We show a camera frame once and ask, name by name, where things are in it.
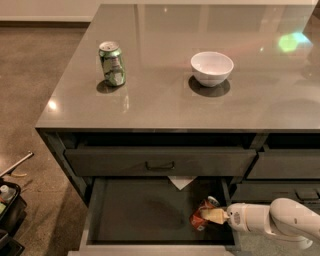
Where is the white ceramic bowl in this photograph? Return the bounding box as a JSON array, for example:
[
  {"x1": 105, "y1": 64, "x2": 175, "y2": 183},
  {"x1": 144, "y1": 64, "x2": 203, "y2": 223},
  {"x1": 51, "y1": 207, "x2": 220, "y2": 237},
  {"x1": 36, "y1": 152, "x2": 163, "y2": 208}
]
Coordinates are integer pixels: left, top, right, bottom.
[{"x1": 190, "y1": 51, "x2": 234, "y2": 87}]

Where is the white paper in drawer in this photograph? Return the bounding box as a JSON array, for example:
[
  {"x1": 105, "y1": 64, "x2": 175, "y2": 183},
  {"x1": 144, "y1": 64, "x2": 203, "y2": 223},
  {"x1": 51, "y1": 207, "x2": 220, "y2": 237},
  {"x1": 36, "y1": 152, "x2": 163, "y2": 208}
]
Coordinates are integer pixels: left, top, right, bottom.
[{"x1": 169, "y1": 176, "x2": 196, "y2": 190}]

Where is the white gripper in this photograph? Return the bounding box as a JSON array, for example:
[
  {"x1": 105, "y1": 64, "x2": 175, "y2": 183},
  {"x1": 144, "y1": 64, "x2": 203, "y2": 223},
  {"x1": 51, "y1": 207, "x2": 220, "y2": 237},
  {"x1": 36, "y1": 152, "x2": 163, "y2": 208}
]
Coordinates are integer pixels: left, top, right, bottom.
[{"x1": 200, "y1": 203, "x2": 249, "y2": 232}]

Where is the red coke can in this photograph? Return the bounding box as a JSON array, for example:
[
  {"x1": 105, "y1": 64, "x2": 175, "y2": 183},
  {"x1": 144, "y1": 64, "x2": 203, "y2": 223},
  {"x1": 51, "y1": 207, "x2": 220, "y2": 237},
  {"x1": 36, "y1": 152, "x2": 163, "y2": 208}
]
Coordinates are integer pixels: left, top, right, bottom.
[{"x1": 189, "y1": 196, "x2": 220, "y2": 231}]

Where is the metal rod on floor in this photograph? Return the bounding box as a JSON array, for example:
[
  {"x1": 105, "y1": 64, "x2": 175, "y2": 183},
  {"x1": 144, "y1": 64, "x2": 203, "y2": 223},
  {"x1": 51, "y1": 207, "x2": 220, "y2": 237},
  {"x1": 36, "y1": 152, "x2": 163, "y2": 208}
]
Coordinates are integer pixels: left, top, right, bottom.
[{"x1": 0, "y1": 151, "x2": 34, "y2": 178}]

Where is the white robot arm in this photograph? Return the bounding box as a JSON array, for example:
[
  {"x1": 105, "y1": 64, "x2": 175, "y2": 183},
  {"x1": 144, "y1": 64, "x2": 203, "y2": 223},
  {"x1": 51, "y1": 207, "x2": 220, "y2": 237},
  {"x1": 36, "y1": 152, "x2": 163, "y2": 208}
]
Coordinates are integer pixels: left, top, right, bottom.
[{"x1": 200, "y1": 198, "x2": 320, "y2": 250}]

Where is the black bin with bottles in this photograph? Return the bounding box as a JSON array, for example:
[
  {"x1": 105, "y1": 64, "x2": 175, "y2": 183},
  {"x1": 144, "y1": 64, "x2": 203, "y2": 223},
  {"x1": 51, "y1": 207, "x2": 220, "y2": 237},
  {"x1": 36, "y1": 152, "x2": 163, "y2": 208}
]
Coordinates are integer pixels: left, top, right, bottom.
[{"x1": 0, "y1": 181, "x2": 26, "y2": 256}]

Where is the grey open middle drawer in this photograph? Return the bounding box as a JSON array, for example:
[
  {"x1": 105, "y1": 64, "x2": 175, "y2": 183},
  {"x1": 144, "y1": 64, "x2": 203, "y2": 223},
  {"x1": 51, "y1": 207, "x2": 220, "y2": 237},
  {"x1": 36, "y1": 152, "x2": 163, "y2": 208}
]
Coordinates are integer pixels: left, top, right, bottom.
[{"x1": 68, "y1": 177, "x2": 252, "y2": 256}]

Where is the dark grey cabinet counter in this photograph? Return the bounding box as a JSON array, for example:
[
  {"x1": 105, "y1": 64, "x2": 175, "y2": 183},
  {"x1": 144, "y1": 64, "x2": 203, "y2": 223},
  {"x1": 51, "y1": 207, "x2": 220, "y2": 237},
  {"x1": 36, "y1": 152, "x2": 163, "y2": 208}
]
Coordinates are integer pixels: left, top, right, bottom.
[{"x1": 36, "y1": 0, "x2": 320, "y2": 200}]

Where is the grey right top drawer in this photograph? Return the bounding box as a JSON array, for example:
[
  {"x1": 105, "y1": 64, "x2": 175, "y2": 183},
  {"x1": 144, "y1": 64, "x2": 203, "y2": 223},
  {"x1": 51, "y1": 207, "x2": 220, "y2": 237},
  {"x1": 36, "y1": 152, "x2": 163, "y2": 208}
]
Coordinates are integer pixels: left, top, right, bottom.
[{"x1": 247, "y1": 146, "x2": 320, "y2": 179}]

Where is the green soda can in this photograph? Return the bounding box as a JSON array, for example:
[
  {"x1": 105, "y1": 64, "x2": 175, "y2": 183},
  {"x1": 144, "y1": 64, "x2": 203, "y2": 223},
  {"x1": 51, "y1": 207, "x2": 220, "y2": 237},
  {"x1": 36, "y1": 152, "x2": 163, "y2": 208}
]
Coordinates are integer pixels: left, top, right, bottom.
[{"x1": 98, "y1": 41, "x2": 126, "y2": 87}]

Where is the grey right middle drawer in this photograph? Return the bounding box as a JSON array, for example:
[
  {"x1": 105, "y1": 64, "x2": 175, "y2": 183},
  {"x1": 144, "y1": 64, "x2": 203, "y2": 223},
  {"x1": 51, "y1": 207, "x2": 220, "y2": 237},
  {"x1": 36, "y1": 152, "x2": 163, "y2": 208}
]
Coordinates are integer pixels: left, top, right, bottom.
[{"x1": 231, "y1": 182, "x2": 320, "y2": 204}]

